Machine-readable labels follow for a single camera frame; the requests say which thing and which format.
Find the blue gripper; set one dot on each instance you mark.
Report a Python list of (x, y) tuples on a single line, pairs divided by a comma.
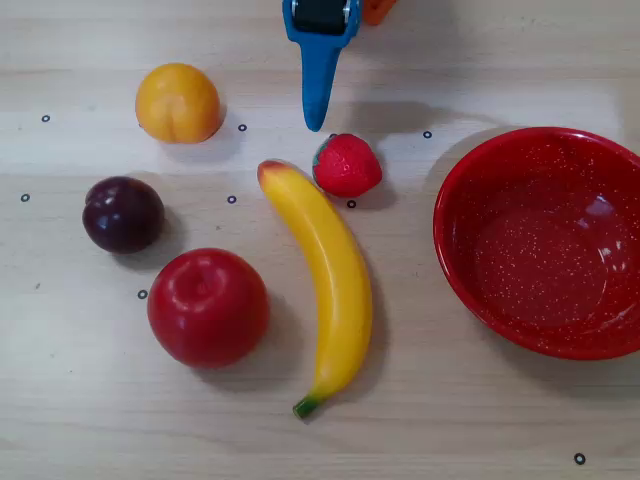
[(320, 45)]

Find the orange yellow toy peach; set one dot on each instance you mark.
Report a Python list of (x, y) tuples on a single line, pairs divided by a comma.
[(177, 102)]

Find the orange robot base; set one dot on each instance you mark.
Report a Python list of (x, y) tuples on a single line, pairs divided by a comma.
[(377, 11)]

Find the red speckled enamel bowl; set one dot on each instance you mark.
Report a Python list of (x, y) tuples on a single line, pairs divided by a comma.
[(540, 250)]

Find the red toy strawberry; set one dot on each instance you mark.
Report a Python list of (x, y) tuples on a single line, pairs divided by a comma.
[(347, 167)]

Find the yellow toy banana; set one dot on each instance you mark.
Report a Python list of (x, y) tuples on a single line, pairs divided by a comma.
[(335, 280)]

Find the dark purple toy plum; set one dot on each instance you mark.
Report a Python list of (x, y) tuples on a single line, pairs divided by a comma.
[(122, 215)]

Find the red toy apple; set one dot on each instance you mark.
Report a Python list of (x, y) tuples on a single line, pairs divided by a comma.
[(207, 310)]

